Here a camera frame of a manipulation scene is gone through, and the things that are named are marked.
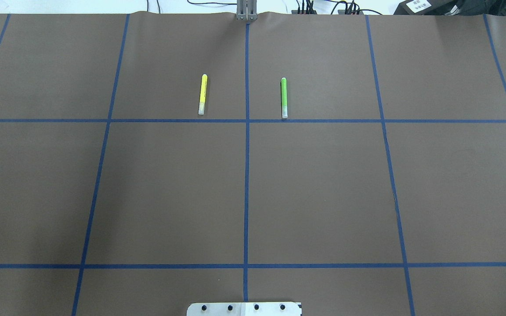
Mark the green marker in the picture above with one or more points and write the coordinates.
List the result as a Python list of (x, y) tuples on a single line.
[(284, 98)]

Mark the yellow marker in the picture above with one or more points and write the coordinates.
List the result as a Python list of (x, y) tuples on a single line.
[(202, 94)]

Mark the black power adapter box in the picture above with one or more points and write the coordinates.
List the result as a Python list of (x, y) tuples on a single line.
[(414, 7)]

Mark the aluminium frame post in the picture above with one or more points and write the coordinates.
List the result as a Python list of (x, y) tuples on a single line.
[(246, 10)]

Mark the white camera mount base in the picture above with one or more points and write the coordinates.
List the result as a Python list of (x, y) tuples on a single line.
[(245, 309)]

